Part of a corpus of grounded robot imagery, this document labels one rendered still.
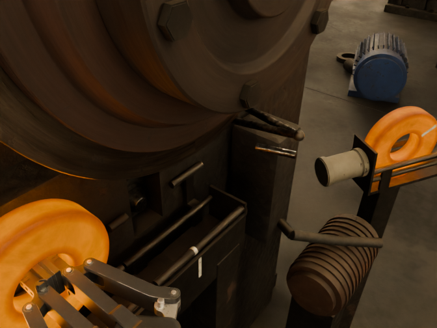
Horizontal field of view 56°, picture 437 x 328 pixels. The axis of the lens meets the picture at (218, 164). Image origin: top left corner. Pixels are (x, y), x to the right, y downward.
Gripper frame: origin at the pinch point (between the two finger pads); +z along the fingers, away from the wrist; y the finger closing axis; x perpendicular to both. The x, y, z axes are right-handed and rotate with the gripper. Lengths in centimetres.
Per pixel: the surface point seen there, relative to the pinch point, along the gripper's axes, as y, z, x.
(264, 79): 20.1, -10.9, 16.1
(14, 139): 0.6, -2.4, 15.3
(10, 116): 0.8, -2.3, 17.1
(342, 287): 44, -20, -33
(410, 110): 68, -16, -5
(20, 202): 3.2, 6.7, 1.8
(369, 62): 216, 35, -59
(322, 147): 162, 31, -87
